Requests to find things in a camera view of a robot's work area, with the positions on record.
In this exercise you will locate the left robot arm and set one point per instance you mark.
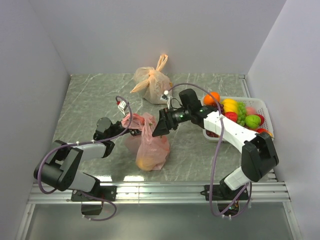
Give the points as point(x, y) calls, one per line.
point(59, 170)

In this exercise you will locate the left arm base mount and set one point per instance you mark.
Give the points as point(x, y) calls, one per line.
point(93, 197)

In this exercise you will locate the green grape bunch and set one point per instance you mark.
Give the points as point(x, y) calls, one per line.
point(242, 113)

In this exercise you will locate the pink plastic bag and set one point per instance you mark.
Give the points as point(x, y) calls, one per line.
point(150, 152)

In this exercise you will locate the yellow fake banana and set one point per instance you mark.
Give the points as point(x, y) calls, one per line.
point(230, 105)

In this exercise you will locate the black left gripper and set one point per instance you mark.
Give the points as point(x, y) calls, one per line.
point(135, 132)

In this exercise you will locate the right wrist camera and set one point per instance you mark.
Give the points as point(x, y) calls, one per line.
point(166, 97)

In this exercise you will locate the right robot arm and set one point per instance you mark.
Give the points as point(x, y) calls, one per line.
point(258, 153)

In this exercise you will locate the tied beige plastic bag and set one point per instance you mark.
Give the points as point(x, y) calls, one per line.
point(151, 83)

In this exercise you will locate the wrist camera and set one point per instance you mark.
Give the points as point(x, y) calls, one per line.
point(166, 97)
point(122, 106)

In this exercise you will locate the red fake strawberry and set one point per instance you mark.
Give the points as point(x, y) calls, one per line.
point(233, 116)

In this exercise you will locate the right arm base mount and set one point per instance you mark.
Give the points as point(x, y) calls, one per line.
point(229, 199)

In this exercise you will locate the red yellow fake pear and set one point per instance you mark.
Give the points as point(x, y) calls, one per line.
point(263, 130)

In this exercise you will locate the white plastic fruit basket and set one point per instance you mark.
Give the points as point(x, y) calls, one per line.
point(260, 107)

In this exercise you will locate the orange fake orange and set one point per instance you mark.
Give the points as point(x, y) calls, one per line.
point(211, 99)

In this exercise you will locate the pink fake peach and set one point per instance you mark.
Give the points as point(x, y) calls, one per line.
point(250, 110)

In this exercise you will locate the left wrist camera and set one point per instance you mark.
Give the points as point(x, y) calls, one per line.
point(122, 106)

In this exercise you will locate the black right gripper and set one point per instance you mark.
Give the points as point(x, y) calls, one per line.
point(166, 118)

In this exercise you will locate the green fake guava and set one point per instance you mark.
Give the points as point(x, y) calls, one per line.
point(253, 121)

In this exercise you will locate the dark red grape bunch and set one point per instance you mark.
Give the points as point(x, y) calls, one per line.
point(211, 134)

